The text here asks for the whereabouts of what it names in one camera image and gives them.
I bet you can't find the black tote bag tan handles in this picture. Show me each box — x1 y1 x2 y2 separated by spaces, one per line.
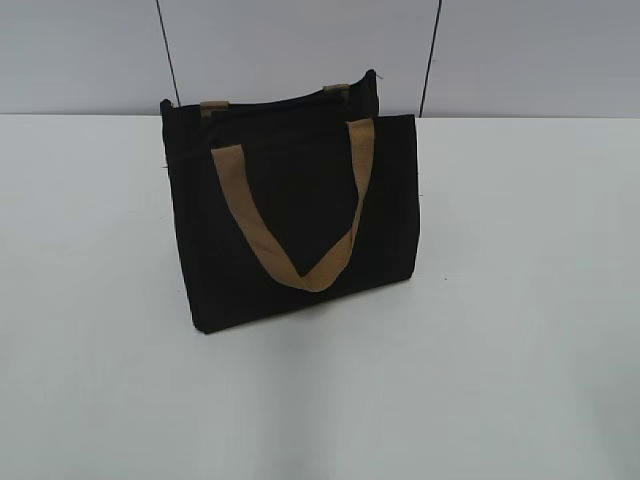
160 70 420 334

